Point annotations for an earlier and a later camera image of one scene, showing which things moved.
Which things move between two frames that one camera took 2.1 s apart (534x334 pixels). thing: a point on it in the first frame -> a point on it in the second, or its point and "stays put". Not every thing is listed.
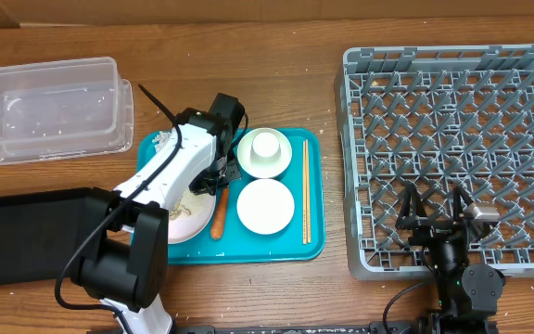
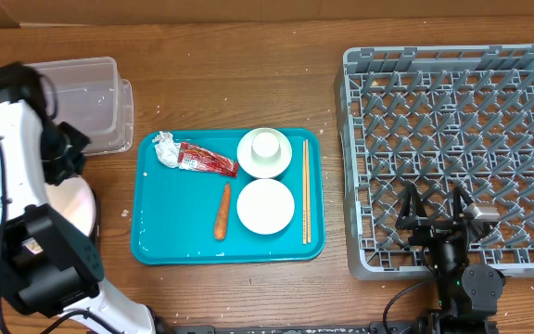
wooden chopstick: [303, 192] stays put
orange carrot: [220, 215] stays put
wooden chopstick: [308, 191] stays put
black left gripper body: [216, 175] -> [62, 151]
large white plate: [189, 213] -> [73, 199]
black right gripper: [429, 229] stays put
